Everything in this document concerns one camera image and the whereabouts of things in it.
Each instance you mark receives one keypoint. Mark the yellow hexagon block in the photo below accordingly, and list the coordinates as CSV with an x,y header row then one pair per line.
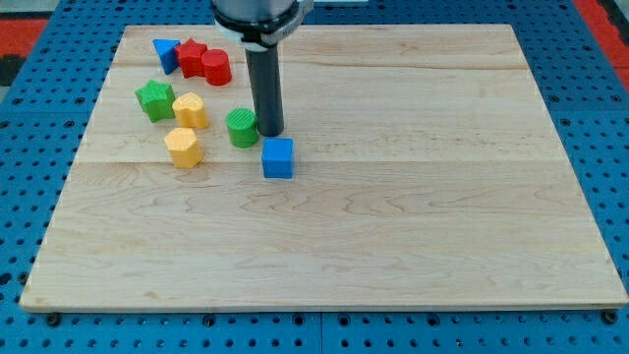
x,y
184,147

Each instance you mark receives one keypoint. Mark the yellow heart block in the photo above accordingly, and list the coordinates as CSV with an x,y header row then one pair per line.
x,y
190,111

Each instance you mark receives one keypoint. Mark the blue cube block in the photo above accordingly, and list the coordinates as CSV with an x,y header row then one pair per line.
x,y
277,158

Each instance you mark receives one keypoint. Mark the green cylinder block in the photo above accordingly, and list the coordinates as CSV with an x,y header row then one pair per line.
x,y
241,125

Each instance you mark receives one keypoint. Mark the wooden board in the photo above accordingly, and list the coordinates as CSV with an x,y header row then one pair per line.
x,y
428,176

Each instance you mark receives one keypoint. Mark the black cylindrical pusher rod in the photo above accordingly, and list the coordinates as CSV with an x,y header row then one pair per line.
x,y
265,80

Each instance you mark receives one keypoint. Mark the red cylinder block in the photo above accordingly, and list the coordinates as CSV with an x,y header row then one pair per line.
x,y
216,67

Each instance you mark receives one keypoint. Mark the red star block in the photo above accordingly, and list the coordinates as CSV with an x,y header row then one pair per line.
x,y
189,55

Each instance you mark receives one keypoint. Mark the green star block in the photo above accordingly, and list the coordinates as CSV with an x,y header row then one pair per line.
x,y
156,99

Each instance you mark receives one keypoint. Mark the blue triangle block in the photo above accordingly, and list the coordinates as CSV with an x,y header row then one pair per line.
x,y
165,50

